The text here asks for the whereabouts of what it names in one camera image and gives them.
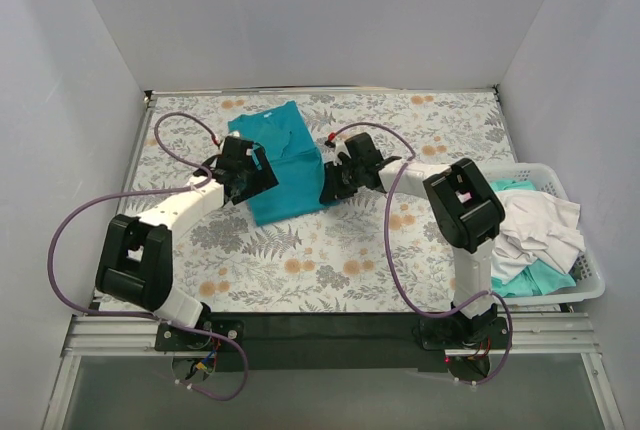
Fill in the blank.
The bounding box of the white t-shirt in basket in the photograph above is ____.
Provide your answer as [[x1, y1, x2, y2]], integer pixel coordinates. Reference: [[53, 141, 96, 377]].
[[492, 189, 586, 283]]

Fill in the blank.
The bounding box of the white plastic laundry basket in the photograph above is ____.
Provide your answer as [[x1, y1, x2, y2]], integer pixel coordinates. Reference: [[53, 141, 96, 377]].
[[481, 163, 605, 306]]

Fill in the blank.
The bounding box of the mint green shirt in basket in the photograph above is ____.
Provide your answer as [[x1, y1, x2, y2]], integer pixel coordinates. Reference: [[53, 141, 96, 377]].
[[490, 179, 575, 297]]

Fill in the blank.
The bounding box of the teal t-shirt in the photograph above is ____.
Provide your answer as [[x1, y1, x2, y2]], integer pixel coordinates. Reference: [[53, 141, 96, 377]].
[[228, 101, 325, 226]]

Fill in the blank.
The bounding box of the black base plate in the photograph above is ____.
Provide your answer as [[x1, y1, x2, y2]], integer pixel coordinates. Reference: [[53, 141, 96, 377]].
[[154, 312, 514, 374]]

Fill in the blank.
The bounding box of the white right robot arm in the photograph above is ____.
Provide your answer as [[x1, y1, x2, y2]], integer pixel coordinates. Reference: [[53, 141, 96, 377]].
[[320, 133, 508, 348]]

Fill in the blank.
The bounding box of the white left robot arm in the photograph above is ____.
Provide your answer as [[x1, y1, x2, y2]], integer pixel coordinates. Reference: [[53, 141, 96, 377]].
[[96, 133, 278, 329]]

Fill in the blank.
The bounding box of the floral patterned table mat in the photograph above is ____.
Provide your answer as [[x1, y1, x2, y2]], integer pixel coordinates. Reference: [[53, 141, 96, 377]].
[[132, 91, 514, 312]]

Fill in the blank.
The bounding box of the aluminium frame rail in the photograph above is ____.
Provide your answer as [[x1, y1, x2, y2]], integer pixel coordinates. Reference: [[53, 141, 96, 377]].
[[63, 312, 599, 355]]

